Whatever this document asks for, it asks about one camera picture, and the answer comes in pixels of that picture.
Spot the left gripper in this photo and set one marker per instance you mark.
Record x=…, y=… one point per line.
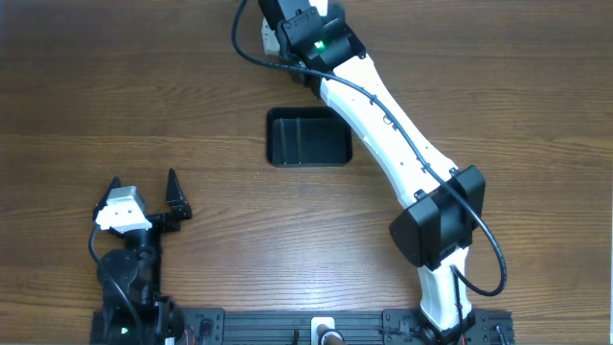
x=167, y=223

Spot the clear test tube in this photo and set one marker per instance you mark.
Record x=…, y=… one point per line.
x=282, y=141
x=298, y=141

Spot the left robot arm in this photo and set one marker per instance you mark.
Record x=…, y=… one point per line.
x=117, y=268

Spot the black tray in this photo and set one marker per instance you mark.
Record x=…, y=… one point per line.
x=321, y=144

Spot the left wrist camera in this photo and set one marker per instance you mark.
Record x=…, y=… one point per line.
x=122, y=211

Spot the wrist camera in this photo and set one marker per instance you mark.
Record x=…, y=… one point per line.
x=320, y=6
x=122, y=211

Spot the mounting rail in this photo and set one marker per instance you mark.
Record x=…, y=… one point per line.
x=268, y=326

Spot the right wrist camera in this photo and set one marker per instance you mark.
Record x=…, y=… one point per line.
x=320, y=6

